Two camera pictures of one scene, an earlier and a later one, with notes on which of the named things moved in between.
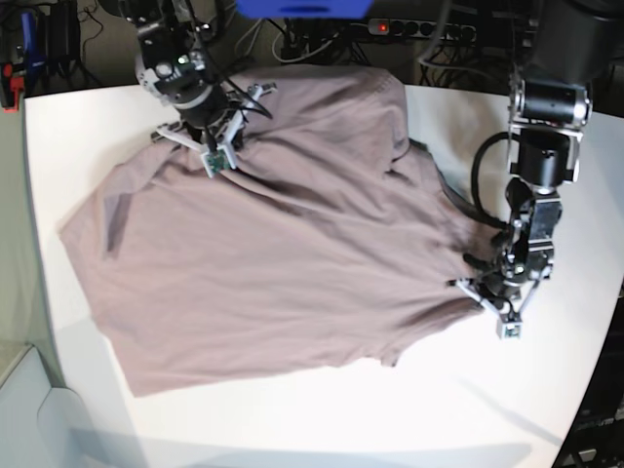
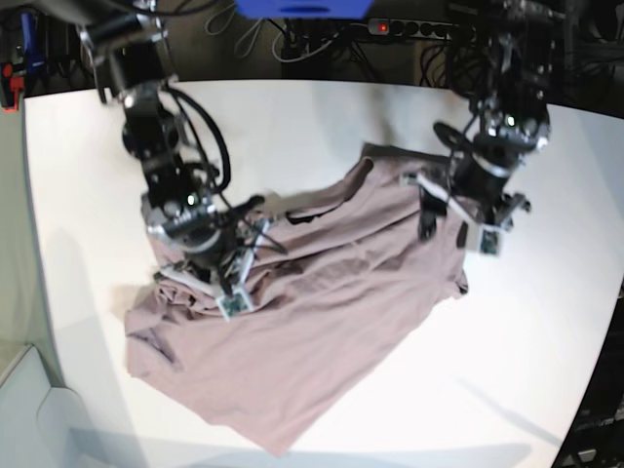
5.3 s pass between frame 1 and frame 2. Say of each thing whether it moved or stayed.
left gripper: moved
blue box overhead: stayed
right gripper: moved
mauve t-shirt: moved
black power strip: stayed
